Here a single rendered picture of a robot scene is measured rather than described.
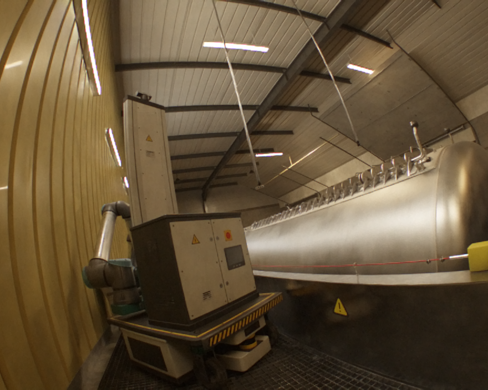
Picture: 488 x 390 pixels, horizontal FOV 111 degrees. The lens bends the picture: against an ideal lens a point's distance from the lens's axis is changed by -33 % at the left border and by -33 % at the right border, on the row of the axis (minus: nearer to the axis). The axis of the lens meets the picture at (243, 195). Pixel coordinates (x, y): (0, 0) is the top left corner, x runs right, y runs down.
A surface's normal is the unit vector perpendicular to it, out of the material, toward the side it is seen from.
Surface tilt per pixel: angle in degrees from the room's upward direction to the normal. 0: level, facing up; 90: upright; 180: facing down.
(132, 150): 90
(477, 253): 90
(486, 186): 72
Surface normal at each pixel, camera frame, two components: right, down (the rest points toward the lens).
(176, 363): 0.79, -0.27
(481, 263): -0.92, 0.13
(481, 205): -0.04, -0.40
